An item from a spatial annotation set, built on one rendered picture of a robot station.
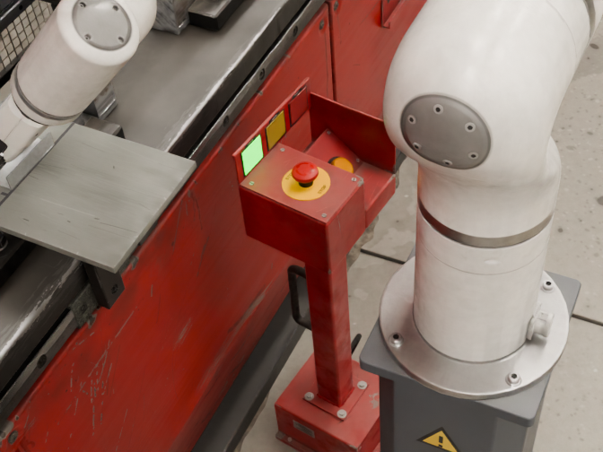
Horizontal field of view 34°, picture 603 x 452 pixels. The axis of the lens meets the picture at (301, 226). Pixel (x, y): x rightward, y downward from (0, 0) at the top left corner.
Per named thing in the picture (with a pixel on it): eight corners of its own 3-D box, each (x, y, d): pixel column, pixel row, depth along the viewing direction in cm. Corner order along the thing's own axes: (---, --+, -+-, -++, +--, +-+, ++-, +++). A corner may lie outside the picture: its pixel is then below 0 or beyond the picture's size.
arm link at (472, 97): (573, 169, 87) (620, -66, 69) (504, 325, 77) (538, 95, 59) (446, 134, 91) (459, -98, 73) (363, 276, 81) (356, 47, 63)
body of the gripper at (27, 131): (50, 37, 107) (19, 80, 116) (-8, 94, 102) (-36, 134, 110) (102, 83, 109) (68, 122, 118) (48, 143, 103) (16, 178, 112)
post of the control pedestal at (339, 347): (340, 408, 194) (327, 231, 154) (317, 396, 197) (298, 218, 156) (353, 388, 197) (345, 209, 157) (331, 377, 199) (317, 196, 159)
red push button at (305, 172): (310, 199, 143) (309, 182, 140) (287, 189, 145) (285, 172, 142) (325, 182, 145) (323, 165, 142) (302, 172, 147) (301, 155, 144)
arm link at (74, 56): (53, 25, 106) (0, 77, 100) (98, -39, 95) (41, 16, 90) (112, 78, 108) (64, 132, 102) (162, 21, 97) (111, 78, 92)
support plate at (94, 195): (115, 273, 108) (113, 268, 107) (-67, 205, 117) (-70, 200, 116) (196, 167, 118) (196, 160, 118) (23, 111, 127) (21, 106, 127)
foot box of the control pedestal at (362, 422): (377, 496, 194) (377, 467, 185) (275, 438, 204) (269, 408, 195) (425, 420, 205) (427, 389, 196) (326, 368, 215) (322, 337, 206)
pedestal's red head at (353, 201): (330, 275, 148) (324, 195, 134) (245, 236, 154) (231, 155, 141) (396, 192, 158) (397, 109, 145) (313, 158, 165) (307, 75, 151)
